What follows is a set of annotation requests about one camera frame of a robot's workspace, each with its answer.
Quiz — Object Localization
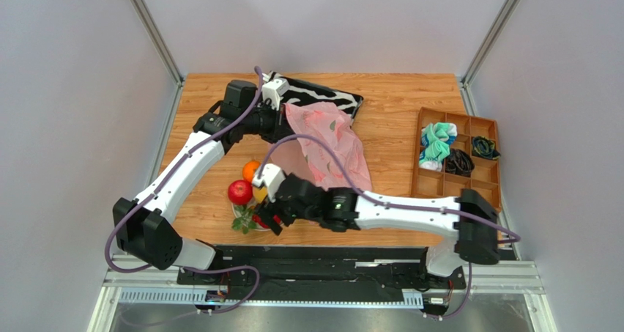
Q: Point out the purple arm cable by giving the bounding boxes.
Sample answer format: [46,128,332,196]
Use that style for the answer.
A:
[104,66,267,274]
[256,134,521,245]

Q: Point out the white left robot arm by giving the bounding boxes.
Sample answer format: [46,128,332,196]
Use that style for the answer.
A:
[105,75,289,272]

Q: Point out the dark blue patterned socks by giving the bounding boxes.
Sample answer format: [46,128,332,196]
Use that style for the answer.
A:
[471,136,501,161]

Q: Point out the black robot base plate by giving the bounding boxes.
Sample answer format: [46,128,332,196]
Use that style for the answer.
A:
[177,245,467,303]

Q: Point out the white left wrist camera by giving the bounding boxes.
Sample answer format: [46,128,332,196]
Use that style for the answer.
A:
[261,78,289,111]

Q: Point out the teal and white socks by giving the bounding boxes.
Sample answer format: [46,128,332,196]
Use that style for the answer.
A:
[418,122,458,171]

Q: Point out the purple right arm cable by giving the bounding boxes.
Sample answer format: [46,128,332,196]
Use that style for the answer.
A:
[256,134,521,245]

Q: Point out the wooden compartment tray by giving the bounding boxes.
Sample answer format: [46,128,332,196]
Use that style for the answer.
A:
[410,108,502,211]

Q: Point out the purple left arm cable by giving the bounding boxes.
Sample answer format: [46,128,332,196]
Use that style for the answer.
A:
[104,66,267,274]

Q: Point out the red apple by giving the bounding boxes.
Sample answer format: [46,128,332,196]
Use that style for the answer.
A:
[227,180,253,205]

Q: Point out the zebra striped cloth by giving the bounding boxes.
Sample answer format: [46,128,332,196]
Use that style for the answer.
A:
[263,71,364,119]

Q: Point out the yellow peach fruit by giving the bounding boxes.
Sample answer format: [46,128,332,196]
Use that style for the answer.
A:
[252,186,267,204]

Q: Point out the orange fruit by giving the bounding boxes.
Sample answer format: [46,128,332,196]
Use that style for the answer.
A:
[242,160,261,182]

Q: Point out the white floral plate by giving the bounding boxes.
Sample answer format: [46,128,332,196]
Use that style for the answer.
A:
[231,202,270,235]

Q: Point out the pink printed plastic bag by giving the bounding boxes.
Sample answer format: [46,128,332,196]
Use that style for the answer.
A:
[270,102,373,191]

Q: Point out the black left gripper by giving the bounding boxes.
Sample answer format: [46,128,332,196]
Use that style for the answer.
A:
[241,101,297,145]

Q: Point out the aluminium frame rail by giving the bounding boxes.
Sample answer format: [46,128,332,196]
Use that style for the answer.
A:
[89,258,557,331]

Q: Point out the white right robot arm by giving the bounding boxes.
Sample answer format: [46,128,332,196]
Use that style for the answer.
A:
[252,171,500,277]

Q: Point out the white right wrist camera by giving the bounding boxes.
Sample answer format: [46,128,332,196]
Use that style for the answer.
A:
[251,163,286,202]

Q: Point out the black rolled socks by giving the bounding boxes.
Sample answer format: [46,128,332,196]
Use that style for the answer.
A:
[444,148,475,177]

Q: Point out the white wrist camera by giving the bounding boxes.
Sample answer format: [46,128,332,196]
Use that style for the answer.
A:
[251,163,286,202]
[261,78,289,111]

